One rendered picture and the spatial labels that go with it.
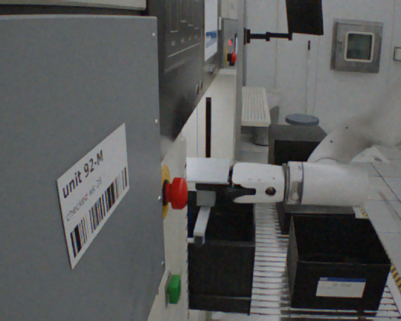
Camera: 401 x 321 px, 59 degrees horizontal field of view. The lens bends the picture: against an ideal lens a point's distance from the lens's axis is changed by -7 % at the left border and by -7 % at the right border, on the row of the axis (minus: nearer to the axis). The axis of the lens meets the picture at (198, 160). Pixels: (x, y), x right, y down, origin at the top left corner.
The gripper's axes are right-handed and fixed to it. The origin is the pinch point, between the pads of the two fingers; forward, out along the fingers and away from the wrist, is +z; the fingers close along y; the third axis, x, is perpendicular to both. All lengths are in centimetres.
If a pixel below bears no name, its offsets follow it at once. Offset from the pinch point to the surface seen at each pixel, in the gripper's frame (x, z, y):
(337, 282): -38, -36, 18
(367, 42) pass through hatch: 11, -162, 439
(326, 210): -39, -40, 64
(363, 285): -39, -44, 18
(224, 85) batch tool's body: 11.7, -0.5, 42.0
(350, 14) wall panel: 46, -140, 452
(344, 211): -39, -48, 64
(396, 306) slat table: -49, -57, 21
